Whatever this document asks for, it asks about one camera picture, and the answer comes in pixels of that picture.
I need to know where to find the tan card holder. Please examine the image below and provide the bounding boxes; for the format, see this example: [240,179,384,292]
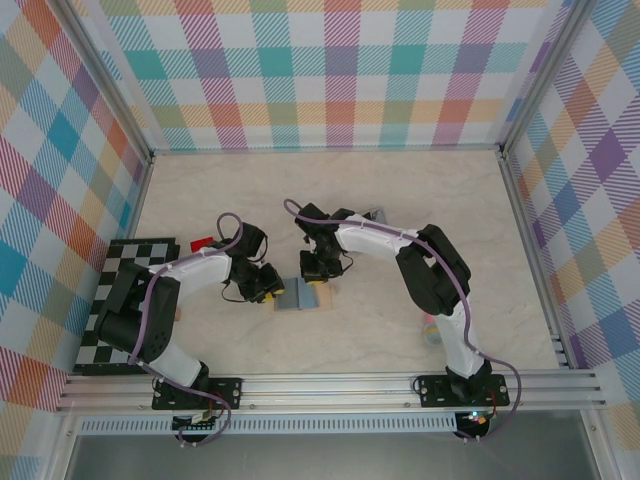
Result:
[272,276,335,315]

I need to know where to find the pink yellow blue bottle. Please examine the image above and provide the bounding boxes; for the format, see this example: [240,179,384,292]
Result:
[422,312,444,349]

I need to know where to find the black silver chessboard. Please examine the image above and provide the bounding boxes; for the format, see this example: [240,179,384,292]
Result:
[72,237,182,375]

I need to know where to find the small circuit board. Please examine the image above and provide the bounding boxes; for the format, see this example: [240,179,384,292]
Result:
[172,410,222,434]

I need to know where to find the grey metal panel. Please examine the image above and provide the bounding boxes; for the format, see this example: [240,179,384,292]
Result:
[47,410,619,480]

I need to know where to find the circuit board with green light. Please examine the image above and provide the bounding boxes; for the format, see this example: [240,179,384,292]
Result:
[459,408,496,429]

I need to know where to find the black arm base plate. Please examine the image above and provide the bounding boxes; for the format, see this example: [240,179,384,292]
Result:
[414,373,511,409]
[151,377,244,412]

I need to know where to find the aluminium frame rail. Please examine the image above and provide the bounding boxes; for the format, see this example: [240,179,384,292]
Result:
[148,143,505,158]
[119,155,156,244]
[499,149,574,370]

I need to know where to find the wide aluminium mounting rail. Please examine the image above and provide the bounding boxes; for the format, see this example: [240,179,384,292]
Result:
[55,368,607,414]

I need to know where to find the slotted white cable tray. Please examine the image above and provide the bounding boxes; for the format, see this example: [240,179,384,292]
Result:
[78,415,460,436]

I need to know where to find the aluminium frame post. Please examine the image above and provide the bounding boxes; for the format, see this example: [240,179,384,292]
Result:
[58,0,154,164]
[499,0,589,156]

